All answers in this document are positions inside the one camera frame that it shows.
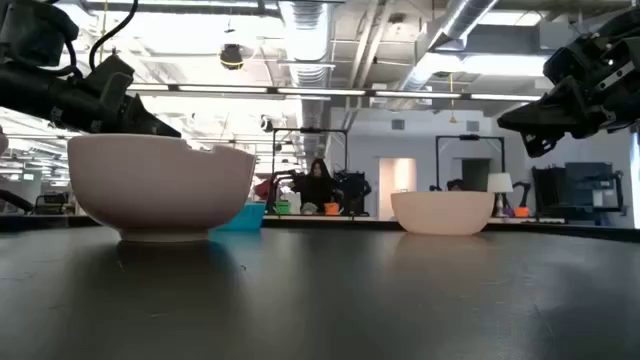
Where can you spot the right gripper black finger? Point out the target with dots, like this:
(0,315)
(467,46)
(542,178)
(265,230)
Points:
(555,110)
(540,142)

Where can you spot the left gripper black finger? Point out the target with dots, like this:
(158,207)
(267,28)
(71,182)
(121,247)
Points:
(160,127)

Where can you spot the large pink bowl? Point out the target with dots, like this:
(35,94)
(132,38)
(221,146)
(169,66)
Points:
(160,185)

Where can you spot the pale peach bowl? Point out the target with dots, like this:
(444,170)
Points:
(442,212)

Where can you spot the blue bowl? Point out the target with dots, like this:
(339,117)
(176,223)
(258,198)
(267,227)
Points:
(245,217)

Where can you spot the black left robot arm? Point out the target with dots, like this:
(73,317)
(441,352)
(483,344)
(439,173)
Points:
(30,95)

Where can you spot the black background robot arm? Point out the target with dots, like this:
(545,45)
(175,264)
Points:
(354,190)

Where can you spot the white table lamp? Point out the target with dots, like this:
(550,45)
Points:
(500,184)

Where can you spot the black equipment rack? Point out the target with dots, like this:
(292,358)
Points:
(580,192)

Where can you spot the small orange container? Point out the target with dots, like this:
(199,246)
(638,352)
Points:
(521,211)

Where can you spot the person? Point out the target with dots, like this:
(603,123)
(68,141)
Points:
(456,185)
(317,187)

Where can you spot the green cup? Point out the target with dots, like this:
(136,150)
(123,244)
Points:
(282,207)

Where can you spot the long ceiling light strip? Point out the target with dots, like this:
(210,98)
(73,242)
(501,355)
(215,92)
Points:
(320,91)

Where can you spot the orange cup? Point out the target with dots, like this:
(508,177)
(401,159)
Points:
(331,208)

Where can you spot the black workstation frame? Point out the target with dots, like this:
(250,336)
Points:
(310,131)
(470,137)

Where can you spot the black ceiling dome camera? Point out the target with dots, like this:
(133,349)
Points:
(231,56)

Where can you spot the silver ceiling air duct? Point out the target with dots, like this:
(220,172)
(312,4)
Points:
(450,35)

